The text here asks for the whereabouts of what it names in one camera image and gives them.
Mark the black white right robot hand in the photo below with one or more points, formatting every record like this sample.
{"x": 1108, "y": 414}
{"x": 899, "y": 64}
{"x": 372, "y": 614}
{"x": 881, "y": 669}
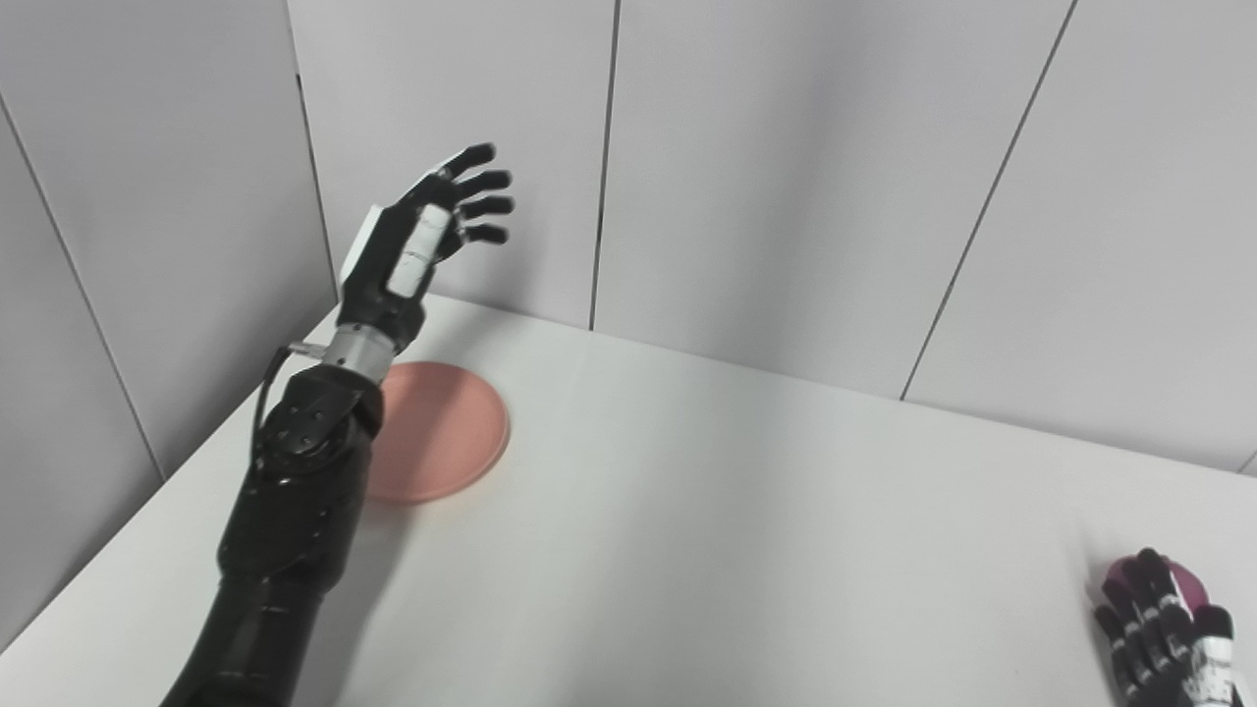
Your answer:
{"x": 1164, "y": 658}

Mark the purple red onion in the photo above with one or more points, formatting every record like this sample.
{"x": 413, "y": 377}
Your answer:
{"x": 1193, "y": 586}

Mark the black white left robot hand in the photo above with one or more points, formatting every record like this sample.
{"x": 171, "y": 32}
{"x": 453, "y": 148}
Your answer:
{"x": 383, "y": 265}

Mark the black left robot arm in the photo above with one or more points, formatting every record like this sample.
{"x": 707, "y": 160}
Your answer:
{"x": 285, "y": 520}

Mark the pink round plate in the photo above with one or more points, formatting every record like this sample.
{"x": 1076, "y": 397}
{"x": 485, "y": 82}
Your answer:
{"x": 442, "y": 432}

